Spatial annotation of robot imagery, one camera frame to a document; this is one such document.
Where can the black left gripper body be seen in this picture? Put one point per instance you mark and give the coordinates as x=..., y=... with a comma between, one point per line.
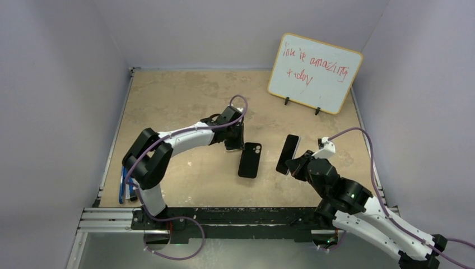
x=236, y=133

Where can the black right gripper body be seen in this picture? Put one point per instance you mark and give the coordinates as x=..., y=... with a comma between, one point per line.
x=300, y=172

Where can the black phone case with camera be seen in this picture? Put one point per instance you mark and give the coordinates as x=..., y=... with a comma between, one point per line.
x=249, y=161

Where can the black phone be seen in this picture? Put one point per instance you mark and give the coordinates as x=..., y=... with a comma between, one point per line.
x=288, y=152

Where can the pale pink phone case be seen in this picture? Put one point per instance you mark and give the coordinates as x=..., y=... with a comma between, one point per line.
x=234, y=147

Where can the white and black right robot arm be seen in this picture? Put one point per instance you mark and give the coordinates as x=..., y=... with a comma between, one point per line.
x=347, y=205

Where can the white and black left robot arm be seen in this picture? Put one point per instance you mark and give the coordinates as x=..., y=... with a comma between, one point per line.
x=147, y=160

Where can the whiteboard with red writing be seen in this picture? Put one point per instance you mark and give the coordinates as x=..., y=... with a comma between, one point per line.
x=313, y=73

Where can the blue object at table edge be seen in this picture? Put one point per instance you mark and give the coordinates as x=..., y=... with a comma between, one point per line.
x=126, y=191

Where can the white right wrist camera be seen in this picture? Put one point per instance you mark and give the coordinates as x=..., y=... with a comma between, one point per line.
x=326, y=149

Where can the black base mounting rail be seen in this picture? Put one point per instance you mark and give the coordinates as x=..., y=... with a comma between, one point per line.
x=328, y=237

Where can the aluminium frame rail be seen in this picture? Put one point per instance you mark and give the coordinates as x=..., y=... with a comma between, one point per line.
x=134, y=219

